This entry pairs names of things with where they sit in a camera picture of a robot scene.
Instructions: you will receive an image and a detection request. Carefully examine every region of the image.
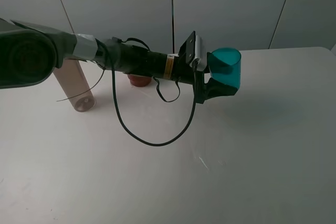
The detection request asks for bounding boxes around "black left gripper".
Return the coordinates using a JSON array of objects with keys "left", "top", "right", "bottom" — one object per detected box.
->
[{"left": 172, "top": 31, "right": 238, "bottom": 103}]

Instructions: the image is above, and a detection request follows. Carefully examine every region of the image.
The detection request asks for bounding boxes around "clear brownish plastic bottle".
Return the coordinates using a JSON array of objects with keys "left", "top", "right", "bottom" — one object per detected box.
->
[{"left": 53, "top": 60, "right": 96, "bottom": 112}]

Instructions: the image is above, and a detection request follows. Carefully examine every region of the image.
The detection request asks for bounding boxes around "teal translucent plastic cup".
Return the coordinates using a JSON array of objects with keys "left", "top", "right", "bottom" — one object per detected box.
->
[{"left": 207, "top": 48, "right": 242, "bottom": 89}]

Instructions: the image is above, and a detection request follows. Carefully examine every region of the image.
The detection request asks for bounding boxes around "red plastic cup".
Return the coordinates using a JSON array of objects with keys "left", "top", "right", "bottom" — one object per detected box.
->
[{"left": 127, "top": 74, "right": 152, "bottom": 87}]

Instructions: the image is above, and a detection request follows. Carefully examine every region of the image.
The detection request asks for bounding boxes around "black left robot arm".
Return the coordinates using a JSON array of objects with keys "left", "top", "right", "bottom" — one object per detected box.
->
[{"left": 1, "top": 19, "right": 240, "bottom": 103}]

